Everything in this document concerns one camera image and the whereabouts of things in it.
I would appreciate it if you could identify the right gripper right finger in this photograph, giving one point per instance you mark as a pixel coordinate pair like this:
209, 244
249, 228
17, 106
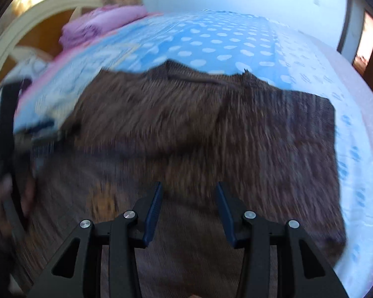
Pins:
302, 270

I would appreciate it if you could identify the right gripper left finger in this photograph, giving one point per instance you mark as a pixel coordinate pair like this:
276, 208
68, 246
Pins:
75, 269

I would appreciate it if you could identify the brown knitted sun-pattern sweater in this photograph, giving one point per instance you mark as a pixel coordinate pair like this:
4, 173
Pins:
189, 130

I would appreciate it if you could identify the person's left hand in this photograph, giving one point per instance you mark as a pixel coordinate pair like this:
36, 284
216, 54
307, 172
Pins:
20, 188

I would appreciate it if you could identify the white patterned pillow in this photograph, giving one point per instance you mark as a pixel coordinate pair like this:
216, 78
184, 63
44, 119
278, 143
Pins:
26, 72

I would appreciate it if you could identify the cream and wood headboard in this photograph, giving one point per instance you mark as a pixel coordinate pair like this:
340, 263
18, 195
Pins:
37, 31

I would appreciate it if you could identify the pink patterned bed sheet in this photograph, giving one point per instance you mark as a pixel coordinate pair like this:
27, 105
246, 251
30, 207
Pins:
357, 77

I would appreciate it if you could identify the folded purple quilt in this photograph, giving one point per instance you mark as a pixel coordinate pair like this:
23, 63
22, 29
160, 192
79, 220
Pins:
99, 22

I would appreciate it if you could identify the blue polka dot blanket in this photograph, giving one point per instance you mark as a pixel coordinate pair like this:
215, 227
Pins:
219, 42

